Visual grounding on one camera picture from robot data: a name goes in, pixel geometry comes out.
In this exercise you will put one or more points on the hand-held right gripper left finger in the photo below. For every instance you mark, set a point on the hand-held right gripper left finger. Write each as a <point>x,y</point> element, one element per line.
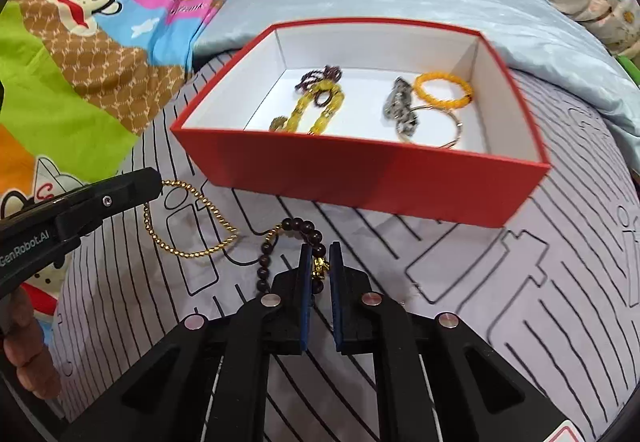
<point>303,302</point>

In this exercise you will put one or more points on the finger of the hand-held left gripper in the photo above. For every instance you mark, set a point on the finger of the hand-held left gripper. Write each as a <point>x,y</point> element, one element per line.
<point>125,194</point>

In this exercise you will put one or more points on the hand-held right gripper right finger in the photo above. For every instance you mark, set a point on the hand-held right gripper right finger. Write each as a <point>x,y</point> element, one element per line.
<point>336,302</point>

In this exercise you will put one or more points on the red cardboard box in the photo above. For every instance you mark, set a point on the red cardboard box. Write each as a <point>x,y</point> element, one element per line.
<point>350,182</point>

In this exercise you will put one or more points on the thin gold bangle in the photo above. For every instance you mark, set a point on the thin gold bangle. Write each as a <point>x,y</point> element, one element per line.
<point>457,132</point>

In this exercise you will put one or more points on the silver wristwatch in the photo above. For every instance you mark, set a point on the silver wristwatch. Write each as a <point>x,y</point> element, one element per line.
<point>400,102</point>

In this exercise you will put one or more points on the dark red bead strand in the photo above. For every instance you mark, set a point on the dark red bead strand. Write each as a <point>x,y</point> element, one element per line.
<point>330,72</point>

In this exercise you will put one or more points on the person's left hand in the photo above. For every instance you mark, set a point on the person's left hand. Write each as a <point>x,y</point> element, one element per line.
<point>30,352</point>

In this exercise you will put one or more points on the cartoon monkey printed blanket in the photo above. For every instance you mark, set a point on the cartoon monkey printed blanket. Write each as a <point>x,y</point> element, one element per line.
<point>75,72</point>

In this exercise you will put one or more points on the grey striped bed sheet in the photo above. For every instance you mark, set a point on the grey striped bed sheet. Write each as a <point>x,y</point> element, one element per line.
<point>500,297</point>

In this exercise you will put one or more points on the green object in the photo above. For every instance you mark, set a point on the green object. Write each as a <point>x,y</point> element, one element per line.
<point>631,67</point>

